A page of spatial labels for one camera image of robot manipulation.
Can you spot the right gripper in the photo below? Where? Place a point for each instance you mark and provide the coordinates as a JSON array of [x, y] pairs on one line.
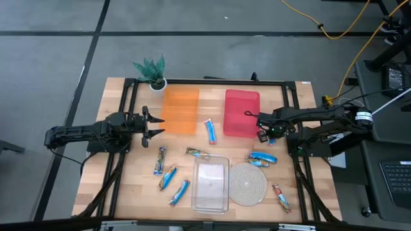
[[274, 122]]

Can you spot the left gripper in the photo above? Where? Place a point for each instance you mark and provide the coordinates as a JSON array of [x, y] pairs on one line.
[[138, 123]]

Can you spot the green and blue granola bar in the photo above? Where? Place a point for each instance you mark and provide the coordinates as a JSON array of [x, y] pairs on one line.
[[160, 161]]

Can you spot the green and brown granola bar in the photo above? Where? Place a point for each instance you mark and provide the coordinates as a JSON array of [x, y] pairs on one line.
[[196, 152]]

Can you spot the blue granola bar red ends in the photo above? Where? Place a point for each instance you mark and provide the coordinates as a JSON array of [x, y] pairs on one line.
[[210, 131]]

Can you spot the blue and orange granola bar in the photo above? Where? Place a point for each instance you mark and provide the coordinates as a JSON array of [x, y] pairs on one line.
[[168, 177]]

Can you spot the red and orange granola bar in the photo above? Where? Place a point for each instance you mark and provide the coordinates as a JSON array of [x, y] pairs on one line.
[[281, 198]]

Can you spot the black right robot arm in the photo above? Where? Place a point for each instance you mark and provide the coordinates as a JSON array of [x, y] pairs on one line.
[[321, 113]]

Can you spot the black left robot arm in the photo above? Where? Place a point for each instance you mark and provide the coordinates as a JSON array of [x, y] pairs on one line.
[[77, 131]]

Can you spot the orange plastic bin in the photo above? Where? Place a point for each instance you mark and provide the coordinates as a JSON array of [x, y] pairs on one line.
[[180, 109]]

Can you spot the red plastic bin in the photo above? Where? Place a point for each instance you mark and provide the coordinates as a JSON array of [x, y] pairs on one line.
[[239, 109]]

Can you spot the potted plant in white pot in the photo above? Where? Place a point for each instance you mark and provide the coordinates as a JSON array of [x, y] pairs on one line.
[[152, 69]]

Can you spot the clear plastic bin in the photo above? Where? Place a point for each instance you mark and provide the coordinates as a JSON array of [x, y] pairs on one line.
[[210, 186]]

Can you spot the aluminium extrusion bar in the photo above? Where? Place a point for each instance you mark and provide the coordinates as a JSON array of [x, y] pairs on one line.
[[297, 227], [118, 224]]

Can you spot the dark side desk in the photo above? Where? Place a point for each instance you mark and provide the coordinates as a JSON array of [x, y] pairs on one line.
[[385, 134]]

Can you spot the black caster wheel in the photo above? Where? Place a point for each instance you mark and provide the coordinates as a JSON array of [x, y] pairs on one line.
[[366, 211]]

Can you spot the black keyboard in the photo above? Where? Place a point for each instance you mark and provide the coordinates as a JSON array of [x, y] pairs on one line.
[[398, 179]]

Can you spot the black power adapter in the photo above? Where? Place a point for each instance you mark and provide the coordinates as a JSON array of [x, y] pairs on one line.
[[394, 78]]

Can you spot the gray chair leg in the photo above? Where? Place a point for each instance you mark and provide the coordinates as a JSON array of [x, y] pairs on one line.
[[11, 147]]

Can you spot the black stand leg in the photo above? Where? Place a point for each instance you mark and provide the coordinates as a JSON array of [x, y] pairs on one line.
[[388, 53]]

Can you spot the person's shoe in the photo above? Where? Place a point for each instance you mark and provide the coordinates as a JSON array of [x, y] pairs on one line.
[[391, 40], [390, 27]]

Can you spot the black metal table frame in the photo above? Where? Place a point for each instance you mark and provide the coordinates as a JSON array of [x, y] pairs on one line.
[[241, 82]]

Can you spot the black frame clamp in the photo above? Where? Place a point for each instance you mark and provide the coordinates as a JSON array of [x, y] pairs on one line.
[[255, 77]]

